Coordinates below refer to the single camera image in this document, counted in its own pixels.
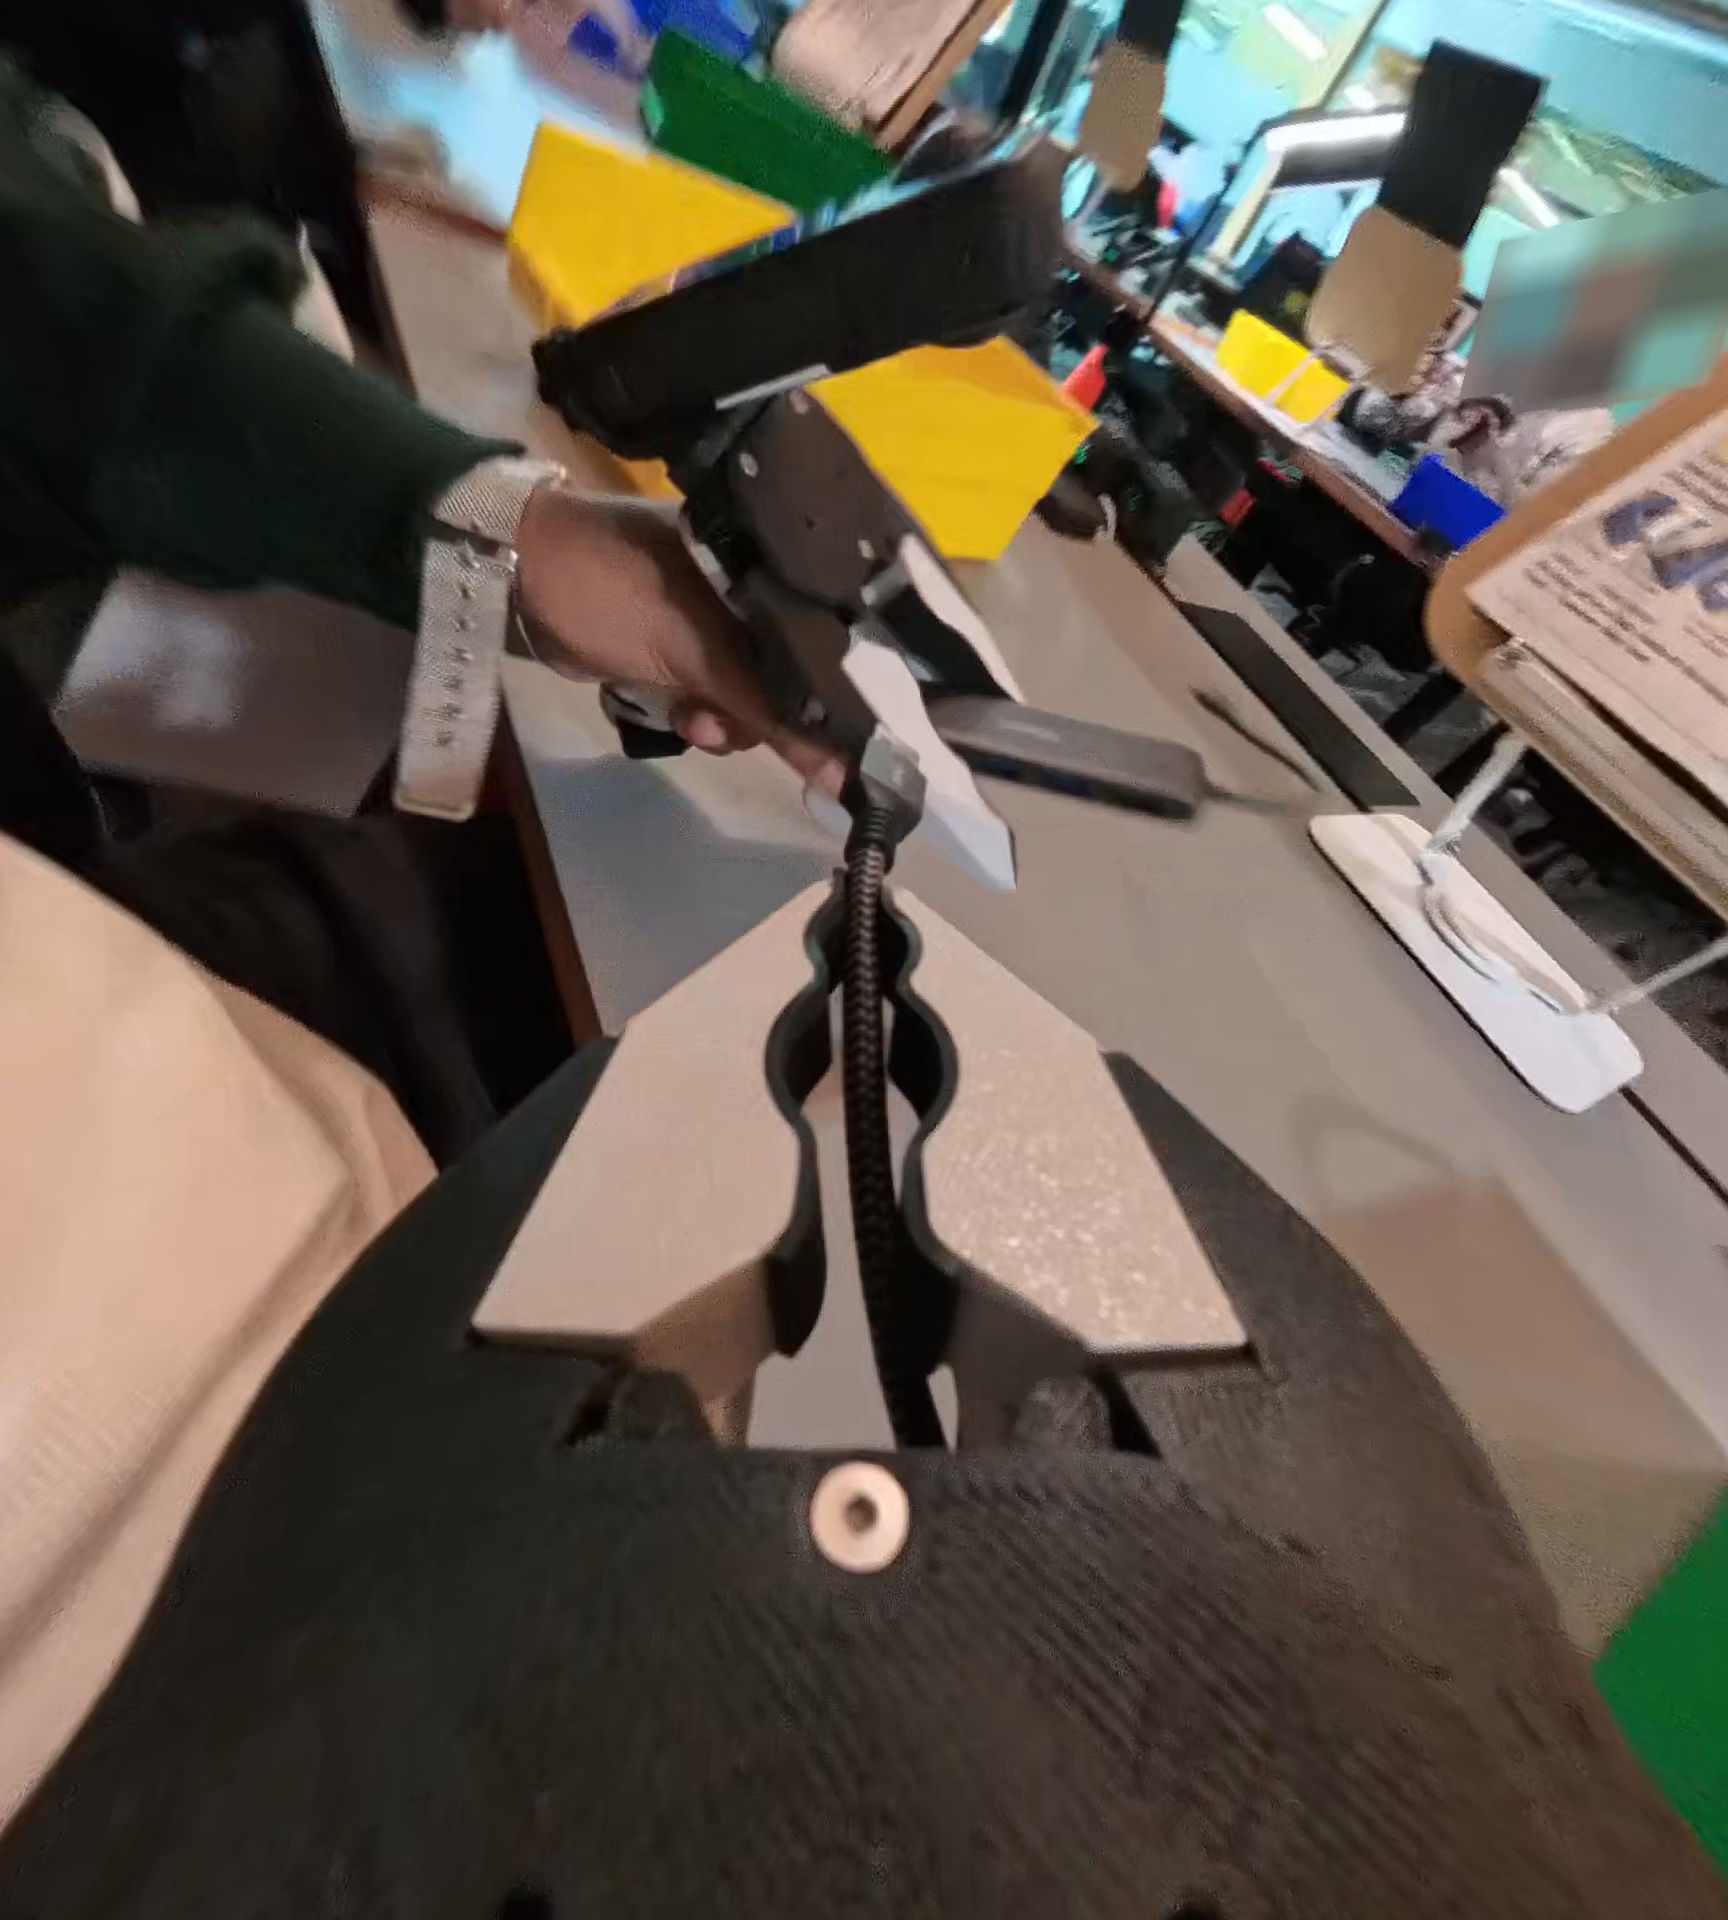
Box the pale strap wristwatch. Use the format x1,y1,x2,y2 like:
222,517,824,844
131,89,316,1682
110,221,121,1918
393,454,569,825

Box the white wire stand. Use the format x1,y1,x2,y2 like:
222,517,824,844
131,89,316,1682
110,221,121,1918
1311,733,1728,1116

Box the large yellow plastic bin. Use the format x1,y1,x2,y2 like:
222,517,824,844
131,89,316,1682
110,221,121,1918
507,121,1100,565

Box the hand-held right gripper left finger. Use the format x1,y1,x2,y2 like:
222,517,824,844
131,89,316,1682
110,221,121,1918
472,881,844,1449

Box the person's left hand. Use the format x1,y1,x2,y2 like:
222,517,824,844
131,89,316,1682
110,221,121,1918
510,485,849,799

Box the printed newspaper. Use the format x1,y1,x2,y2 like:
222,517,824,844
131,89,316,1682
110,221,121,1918
1468,343,1728,902

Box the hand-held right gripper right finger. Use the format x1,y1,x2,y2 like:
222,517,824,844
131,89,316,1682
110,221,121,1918
886,883,1252,1449

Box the person's left forearm green sleeve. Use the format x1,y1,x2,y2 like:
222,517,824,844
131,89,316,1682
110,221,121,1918
0,89,528,632

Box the small yellow plastic bin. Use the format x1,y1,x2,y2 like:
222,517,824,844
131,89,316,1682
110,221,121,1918
1214,308,1354,426

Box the grey usb hub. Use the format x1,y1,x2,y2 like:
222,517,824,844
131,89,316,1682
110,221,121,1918
931,693,1208,820

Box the dark green plastic bin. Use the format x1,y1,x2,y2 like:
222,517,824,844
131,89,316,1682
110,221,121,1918
643,29,898,214

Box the person's beige trousers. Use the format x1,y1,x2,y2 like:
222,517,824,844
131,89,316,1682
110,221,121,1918
0,799,440,1920

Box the small blue plastic bin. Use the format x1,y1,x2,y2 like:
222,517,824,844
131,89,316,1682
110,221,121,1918
1389,450,1510,551

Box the black braided cable grey plug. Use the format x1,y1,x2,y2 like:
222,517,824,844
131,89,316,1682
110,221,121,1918
834,733,956,1455

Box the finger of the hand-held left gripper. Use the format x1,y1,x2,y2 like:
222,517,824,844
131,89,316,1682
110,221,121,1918
837,635,1020,892
860,533,1027,707

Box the brown cardboard box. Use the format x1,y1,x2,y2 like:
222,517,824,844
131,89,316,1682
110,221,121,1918
1426,287,1728,1008

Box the cardboard and black panel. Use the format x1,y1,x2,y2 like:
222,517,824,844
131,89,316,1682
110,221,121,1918
1078,0,1182,192
1304,36,1552,395

